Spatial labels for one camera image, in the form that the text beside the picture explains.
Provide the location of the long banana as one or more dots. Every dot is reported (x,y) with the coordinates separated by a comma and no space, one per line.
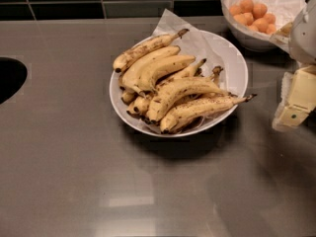
(168,95)

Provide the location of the front spotted banana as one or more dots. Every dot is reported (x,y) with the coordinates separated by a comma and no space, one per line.
(183,114)

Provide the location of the orange fruit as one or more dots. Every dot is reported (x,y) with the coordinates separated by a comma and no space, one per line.
(259,10)
(270,18)
(246,6)
(261,24)

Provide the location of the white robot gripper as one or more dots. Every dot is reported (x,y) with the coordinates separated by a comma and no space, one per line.
(304,37)

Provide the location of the short banana stub left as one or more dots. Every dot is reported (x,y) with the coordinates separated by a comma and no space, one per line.
(127,97)

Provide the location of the small banana behind middle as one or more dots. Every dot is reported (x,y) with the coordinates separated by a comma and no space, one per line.
(190,71)

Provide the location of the top spotted banana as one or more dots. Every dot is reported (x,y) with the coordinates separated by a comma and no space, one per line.
(129,56)

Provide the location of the orange fruit far right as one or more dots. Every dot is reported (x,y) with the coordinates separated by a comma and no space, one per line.
(270,18)

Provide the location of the orange fruit centre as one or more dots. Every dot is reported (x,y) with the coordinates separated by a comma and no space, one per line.
(261,24)

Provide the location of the orange fruit top right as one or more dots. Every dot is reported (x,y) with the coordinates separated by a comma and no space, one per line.
(259,10)

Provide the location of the large white banana bowl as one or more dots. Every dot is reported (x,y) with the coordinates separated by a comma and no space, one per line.
(139,125)

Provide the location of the short banana lower left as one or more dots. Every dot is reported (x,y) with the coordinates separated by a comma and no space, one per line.
(141,104)

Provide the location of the spotted banana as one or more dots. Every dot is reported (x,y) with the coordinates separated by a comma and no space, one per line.
(183,114)
(129,56)

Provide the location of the orange fruit top left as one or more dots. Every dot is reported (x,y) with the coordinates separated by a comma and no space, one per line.
(246,6)

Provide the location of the white bowl of oranges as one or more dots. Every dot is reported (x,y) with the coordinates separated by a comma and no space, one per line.
(284,10)

